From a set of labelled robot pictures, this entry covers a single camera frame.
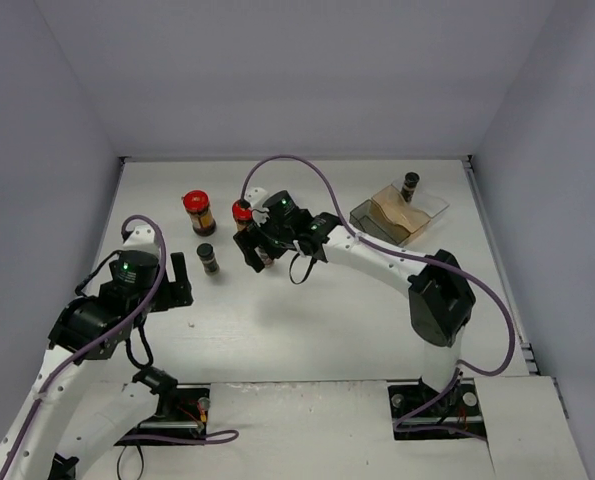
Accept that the amber transparent bin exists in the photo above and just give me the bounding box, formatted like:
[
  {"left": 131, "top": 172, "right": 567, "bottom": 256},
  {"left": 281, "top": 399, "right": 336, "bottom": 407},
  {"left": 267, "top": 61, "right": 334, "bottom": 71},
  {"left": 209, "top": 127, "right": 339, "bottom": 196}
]
[{"left": 371, "top": 186, "right": 431, "bottom": 246}]

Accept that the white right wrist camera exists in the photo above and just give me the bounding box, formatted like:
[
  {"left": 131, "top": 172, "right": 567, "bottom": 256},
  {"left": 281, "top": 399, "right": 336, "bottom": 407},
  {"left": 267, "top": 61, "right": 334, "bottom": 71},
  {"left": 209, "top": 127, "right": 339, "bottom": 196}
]
[{"left": 244, "top": 187, "right": 270, "bottom": 211}]

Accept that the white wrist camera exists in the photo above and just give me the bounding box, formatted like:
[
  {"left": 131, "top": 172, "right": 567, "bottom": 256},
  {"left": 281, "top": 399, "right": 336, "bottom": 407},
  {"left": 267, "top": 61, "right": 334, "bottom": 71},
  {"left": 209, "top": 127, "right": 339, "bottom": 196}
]
[
  {"left": 244, "top": 187, "right": 270, "bottom": 211},
  {"left": 122, "top": 224, "right": 159, "bottom": 255}
]

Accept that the grey transparent bin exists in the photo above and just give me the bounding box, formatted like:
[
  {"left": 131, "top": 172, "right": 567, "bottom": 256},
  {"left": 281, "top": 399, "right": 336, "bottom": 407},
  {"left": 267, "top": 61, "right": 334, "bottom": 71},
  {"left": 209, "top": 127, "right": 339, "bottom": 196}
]
[{"left": 349, "top": 199, "right": 410, "bottom": 246}]

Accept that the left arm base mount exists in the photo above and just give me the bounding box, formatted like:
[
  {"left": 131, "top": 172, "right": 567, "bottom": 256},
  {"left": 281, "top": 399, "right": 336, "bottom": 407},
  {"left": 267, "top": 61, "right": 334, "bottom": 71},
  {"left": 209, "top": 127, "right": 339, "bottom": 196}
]
[{"left": 117, "top": 384, "right": 211, "bottom": 446}]

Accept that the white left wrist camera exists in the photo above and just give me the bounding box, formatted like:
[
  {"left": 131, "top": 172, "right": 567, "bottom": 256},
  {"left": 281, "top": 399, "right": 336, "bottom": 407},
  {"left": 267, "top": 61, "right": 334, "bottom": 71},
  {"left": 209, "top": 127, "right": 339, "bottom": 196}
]
[{"left": 122, "top": 224, "right": 159, "bottom": 255}]

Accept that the red lid chili sauce jar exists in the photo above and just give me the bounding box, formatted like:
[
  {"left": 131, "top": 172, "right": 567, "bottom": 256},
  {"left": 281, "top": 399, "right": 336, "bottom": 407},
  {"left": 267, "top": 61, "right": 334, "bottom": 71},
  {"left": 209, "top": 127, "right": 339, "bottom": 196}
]
[{"left": 182, "top": 190, "right": 217, "bottom": 236}]

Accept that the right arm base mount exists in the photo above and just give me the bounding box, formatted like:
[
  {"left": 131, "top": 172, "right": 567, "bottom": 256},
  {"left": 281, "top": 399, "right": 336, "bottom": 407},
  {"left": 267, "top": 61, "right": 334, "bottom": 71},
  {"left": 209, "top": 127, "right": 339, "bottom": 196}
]
[{"left": 388, "top": 379, "right": 487, "bottom": 441}]

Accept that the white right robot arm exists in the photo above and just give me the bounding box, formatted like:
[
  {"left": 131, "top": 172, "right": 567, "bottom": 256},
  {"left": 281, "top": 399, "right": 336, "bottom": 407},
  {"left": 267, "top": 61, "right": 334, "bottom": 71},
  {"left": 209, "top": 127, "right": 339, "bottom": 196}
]
[{"left": 233, "top": 188, "right": 476, "bottom": 412}]

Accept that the clear transparent bin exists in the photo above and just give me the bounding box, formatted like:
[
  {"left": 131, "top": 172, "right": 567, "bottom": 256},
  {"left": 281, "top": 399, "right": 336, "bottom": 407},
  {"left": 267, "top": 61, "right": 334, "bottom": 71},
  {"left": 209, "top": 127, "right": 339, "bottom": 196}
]
[{"left": 391, "top": 174, "right": 450, "bottom": 230}]

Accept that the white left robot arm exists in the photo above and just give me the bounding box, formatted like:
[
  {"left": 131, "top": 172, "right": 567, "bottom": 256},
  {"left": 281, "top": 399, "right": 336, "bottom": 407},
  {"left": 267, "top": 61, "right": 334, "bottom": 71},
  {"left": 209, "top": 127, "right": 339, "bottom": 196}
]
[{"left": 0, "top": 215, "right": 192, "bottom": 479}]

